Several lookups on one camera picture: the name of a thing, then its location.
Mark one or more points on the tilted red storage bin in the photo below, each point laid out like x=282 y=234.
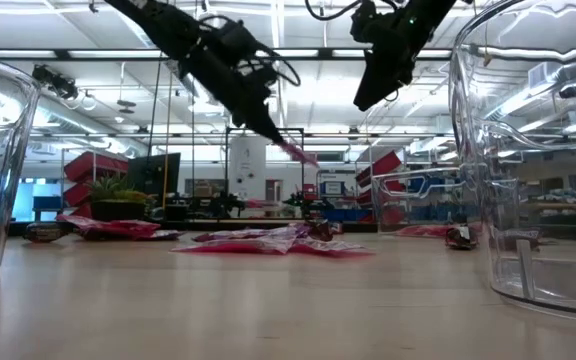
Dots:
x=380 y=167

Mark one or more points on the small potted green plant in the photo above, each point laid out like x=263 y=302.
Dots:
x=118 y=210

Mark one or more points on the clear plastic bin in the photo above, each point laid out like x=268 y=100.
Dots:
x=418 y=200
x=18 y=200
x=543 y=280

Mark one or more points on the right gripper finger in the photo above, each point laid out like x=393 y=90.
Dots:
x=389 y=87
x=369 y=87

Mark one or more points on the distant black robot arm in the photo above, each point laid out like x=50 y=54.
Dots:
x=225 y=205
x=308 y=204

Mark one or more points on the purple Skittles pack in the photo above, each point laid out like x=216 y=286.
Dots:
x=333 y=247
x=238 y=246
x=165 y=235
x=248 y=233

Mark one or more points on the large red storage bin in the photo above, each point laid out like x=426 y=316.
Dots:
x=95 y=167

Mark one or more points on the large black screen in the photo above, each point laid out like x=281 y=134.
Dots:
x=153 y=175

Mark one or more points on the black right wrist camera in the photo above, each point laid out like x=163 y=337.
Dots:
x=370 y=22

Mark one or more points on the white pillar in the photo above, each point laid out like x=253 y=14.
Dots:
x=248 y=170

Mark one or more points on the small brown chocolate bar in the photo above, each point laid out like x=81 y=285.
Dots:
x=338 y=228
x=320 y=231
x=45 y=233
x=460 y=238

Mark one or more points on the black ceiling device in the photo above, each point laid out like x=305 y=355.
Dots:
x=55 y=82

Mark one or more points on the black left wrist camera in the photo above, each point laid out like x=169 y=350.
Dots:
x=238 y=37

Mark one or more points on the small blue screen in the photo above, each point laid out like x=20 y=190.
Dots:
x=333 y=188

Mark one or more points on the red candy pack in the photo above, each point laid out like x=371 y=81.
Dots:
x=80 y=222
x=423 y=231
x=128 y=229

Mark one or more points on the small red storage bin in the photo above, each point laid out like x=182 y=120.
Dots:
x=78 y=195

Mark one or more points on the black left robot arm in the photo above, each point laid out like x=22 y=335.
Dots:
x=153 y=20

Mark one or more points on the blue storage bins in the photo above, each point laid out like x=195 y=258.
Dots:
x=343 y=215

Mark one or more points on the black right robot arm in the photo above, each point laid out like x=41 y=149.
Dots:
x=433 y=12

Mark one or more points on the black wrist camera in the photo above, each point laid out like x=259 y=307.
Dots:
x=370 y=22
x=238 y=37

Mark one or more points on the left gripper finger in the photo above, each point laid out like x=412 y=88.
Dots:
x=267 y=117
x=250 y=117

